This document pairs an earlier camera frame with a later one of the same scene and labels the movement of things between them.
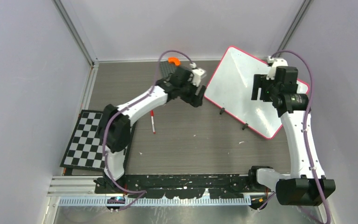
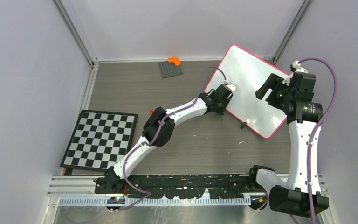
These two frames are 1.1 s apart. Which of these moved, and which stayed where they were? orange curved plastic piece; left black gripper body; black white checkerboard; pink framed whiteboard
Moved: left black gripper body
Stayed: orange curved plastic piece; pink framed whiteboard; black white checkerboard
